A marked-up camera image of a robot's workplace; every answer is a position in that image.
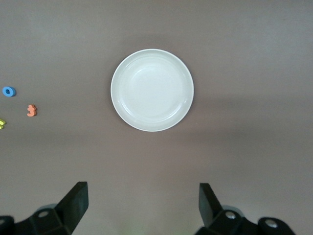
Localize orange foam letter f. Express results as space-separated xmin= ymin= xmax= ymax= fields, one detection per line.
xmin=26 ymin=104 xmax=38 ymax=117

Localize brown table cover sheet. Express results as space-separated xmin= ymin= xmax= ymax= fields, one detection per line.
xmin=0 ymin=0 xmax=313 ymax=235

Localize beige brown plate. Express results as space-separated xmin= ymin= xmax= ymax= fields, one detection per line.
xmin=111 ymin=48 xmax=195 ymax=132

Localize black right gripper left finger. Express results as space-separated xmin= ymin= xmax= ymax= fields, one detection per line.
xmin=0 ymin=181 xmax=89 ymax=235

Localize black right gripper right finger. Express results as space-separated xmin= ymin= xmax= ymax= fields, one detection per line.
xmin=195 ymin=183 xmax=296 ymax=235

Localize blue foam letter o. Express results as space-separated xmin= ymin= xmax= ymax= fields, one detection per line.
xmin=2 ymin=86 xmax=17 ymax=97

